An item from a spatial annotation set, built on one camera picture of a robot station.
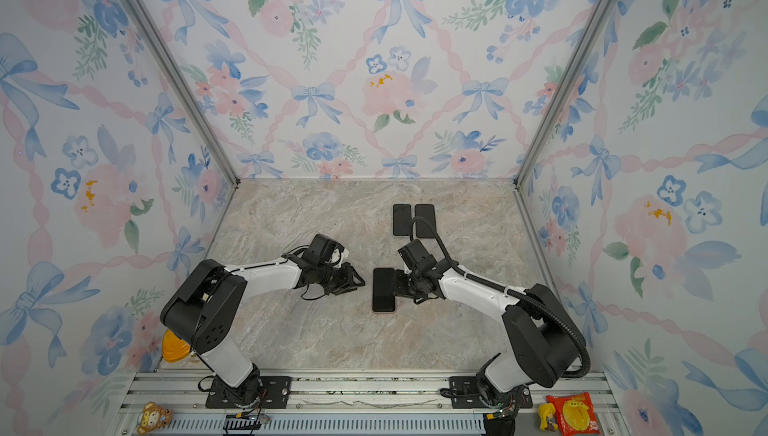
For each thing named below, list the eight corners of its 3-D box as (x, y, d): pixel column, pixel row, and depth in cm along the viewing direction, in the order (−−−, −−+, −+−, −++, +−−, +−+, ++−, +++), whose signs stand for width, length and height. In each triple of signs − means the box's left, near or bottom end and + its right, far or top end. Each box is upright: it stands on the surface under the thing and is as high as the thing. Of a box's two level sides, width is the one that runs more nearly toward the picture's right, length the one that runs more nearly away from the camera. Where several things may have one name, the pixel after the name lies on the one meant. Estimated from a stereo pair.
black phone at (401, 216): (392, 236, 107) (392, 233, 105) (392, 207, 115) (392, 204, 113) (412, 236, 107) (412, 233, 105) (410, 208, 115) (410, 204, 113)
